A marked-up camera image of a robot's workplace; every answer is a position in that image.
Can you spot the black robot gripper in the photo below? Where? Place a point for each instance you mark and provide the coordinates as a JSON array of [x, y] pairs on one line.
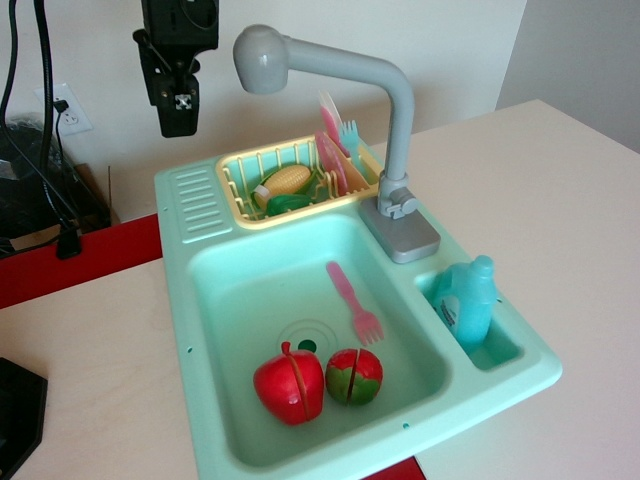
[[170, 27]]

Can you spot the yellow dish rack basket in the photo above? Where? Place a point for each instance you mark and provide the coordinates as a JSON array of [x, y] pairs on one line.
[[239, 173]]

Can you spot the yellow toy corn cob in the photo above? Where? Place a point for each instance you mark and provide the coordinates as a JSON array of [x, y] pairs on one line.
[[287, 180]]

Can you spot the green toy vegetable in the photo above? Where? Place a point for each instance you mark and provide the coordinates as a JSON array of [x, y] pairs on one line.
[[285, 203]]

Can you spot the black plastic bag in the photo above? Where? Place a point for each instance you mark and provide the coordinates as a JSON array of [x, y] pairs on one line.
[[25, 170]]

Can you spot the light pink toy plate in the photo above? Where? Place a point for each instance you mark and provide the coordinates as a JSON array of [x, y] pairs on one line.
[[332, 120]]

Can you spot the black table clamp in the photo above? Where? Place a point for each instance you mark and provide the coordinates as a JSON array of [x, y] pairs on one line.
[[68, 243]]

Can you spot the blue toy fork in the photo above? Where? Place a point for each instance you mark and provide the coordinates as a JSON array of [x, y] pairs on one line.
[[349, 137]]

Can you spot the brown cardboard box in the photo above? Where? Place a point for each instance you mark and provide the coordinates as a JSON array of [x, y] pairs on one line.
[[93, 211]]

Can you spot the mint green toy sink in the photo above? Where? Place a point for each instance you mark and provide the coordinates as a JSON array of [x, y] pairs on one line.
[[241, 284]]

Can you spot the pink toy fork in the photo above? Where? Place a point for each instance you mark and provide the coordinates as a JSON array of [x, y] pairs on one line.
[[365, 323]]

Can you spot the red toy apple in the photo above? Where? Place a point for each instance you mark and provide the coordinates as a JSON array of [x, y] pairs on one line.
[[291, 385]]

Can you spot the black object at left edge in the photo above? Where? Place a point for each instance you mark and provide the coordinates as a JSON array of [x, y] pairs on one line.
[[23, 404]]

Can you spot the red green toy strawberry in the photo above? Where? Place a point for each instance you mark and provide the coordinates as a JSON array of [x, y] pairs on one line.
[[353, 377]]

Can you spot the blue toy detergent bottle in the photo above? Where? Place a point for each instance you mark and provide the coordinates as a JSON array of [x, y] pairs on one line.
[[464, 299]]

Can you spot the white wall outlet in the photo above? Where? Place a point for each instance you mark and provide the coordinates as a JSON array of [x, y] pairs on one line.
[[73, 120]]

